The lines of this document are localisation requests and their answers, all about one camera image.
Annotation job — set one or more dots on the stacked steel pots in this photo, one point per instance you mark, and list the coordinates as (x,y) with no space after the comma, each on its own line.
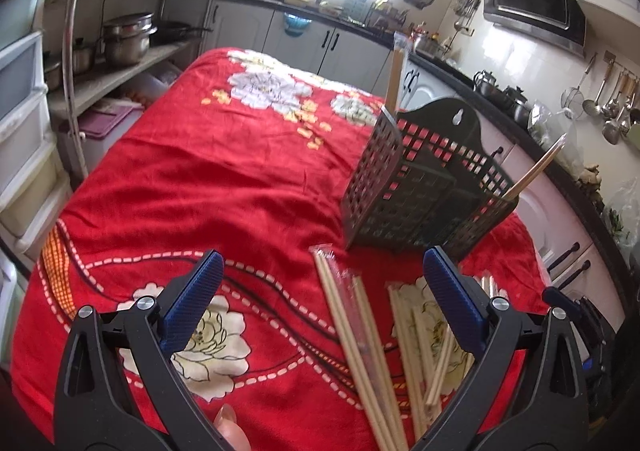
(127,39)

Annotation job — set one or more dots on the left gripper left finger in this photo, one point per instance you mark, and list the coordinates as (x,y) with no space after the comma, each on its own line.
(93,406)

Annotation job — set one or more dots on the chopstick pair crossed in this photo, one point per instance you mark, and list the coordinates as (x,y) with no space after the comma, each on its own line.
(434,372)

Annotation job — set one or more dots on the metal kitchen shelf rack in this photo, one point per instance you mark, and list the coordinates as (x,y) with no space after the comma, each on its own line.
(81,91)

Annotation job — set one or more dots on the plastic bag on counter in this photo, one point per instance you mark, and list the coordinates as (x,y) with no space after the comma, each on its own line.
(546,127)

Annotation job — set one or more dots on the black plastic utensil basket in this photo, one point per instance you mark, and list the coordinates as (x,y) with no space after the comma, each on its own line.
(423,180)

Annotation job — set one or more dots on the white lower cabinets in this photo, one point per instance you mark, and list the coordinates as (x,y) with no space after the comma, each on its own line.
(578,253)

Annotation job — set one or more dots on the red floral tablecloth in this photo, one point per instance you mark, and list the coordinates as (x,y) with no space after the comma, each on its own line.
(249,158)

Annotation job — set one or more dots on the black frying pan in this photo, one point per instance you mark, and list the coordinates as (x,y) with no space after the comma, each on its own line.
(168,32)

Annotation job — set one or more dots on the chopstick pair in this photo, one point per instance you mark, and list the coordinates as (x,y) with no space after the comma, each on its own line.
(410,357)
(399,59)
(362,346)
(488,283)
(536,170)

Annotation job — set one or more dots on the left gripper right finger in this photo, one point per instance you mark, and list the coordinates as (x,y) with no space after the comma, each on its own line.
(549,404)

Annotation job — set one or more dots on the plastic drawer tower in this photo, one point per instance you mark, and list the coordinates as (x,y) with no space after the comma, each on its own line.
(34,183)

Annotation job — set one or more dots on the steel kettle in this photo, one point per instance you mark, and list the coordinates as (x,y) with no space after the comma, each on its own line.
(485,84)

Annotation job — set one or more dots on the hanging utensil rail set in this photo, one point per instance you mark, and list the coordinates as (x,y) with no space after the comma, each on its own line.
(615,102)

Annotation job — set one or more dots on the person's left hand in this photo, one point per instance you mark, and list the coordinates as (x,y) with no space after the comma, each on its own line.
(227,425)

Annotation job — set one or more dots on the purple lidded box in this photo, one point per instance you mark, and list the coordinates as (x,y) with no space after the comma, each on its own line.
(103,124)

